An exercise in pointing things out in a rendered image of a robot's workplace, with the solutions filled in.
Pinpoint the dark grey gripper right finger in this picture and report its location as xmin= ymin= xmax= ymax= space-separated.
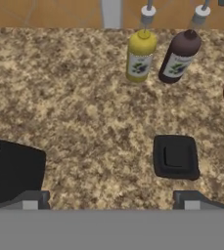
xmin=172 ymin=189 xmax=224 ymax=211

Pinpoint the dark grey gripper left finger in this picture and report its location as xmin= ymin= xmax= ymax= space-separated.
xmin=0 ymin=189 xmax=51 ymax=211

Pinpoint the black square blender lid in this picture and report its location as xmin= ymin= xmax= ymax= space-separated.
xmin=153 ymin=134 xmax=202 ymax=182

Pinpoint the dark brown labelled bottle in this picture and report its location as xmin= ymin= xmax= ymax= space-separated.
xmin=157 ymin=0 xmax=212 ymax=85

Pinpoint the yellow labelled bottle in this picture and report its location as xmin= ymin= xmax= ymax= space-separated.
xmin=125 ymin=0 xmax=157 ymax=83

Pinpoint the grey metal post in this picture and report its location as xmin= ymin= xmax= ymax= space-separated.
xmin=100 ymin=0 xmax=123 ymax=29

